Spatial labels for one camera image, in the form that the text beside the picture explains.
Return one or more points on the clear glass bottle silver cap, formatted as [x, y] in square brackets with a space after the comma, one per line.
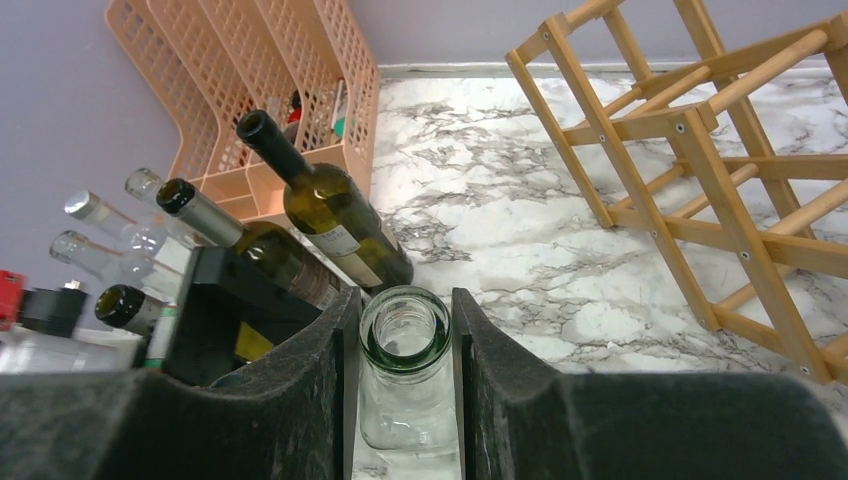
[147, 234]

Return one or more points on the red black small bottle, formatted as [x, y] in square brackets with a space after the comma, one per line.
[292, 124]

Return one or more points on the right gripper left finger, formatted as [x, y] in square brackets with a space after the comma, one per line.
[288, 415]

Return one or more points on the green small box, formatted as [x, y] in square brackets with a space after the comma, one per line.
[339, 123]

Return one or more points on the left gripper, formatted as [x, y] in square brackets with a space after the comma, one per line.
[219, 296]

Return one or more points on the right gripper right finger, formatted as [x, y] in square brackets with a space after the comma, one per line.
[520, 418]

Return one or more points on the clear square glass bottle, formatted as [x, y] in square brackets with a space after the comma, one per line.
[406, 387]

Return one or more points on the green wine bottle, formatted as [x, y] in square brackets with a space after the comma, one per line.
[265, 245]
[324, 203]
[129, 308]

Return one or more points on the orange plastic file organizer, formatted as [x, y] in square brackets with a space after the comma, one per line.
[211, 62]

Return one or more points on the wooden wine rack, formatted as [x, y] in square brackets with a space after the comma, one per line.
[684, 157]

